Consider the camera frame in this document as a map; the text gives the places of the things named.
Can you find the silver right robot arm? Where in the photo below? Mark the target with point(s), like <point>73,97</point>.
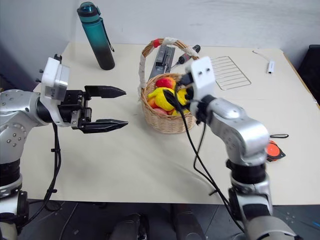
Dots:
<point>240,130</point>

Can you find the yellow lemon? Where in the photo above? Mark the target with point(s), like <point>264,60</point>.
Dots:
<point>182,96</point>

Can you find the orange tape measure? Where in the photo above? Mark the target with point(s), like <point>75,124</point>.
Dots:
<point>274,150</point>

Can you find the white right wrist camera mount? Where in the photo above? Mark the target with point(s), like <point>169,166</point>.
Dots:
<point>203,75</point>

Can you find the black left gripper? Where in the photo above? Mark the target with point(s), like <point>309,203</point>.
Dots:
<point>72,105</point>

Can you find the orange peach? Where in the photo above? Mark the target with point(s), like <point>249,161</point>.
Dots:
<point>151,102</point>

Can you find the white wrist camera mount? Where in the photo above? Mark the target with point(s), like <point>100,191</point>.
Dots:
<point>203,75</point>
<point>51,75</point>

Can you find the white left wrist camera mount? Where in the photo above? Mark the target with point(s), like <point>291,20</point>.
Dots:
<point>51,75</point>

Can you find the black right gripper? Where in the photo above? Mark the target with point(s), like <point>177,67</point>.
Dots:
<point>188,80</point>

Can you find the black and red pen tool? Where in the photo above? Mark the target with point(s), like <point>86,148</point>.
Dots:
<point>186,57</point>

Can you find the red and yellow apple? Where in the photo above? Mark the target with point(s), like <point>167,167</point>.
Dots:
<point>165,82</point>

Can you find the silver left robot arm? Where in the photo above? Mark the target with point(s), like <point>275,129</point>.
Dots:
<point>15,115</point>

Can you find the yellow banana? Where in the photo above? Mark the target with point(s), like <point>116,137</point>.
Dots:
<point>162,98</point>

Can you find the teal water bottle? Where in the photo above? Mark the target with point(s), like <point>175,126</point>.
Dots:
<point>96,35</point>

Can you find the pink peach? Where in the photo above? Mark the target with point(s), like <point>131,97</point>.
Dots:
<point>160,111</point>

